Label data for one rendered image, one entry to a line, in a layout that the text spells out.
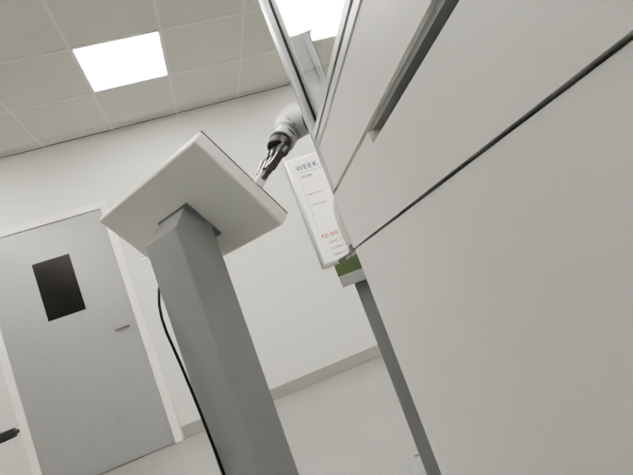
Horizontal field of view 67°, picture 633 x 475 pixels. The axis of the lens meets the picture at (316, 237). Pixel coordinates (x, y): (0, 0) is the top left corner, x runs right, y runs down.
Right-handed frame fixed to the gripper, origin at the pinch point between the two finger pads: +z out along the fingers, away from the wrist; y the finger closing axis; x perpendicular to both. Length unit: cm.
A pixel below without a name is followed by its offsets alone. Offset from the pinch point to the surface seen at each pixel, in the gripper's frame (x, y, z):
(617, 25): -18, 98, 75
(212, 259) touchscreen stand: -0.3, -3.8, 31.7
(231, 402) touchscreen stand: 22, -6, 61
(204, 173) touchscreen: -16.8, 9.5, 22.0
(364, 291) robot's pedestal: 55, -6, 2
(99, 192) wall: -31, -290, -158
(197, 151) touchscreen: -22.0, 13.9, 22.0
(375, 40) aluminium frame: -20, 75, 46
